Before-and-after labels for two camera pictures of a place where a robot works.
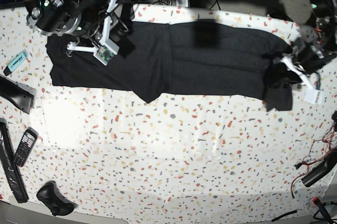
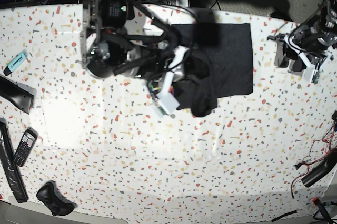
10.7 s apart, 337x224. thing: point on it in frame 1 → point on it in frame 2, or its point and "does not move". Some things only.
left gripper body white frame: x=106 y=49 → x=167 y=101
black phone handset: x=28 y=140 does not move
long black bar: x=9 y=164 does not move
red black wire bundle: x=320 y=149 does not move
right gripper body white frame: x=312 y=95 → x=311 y=74
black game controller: x=49 y=195 does not move
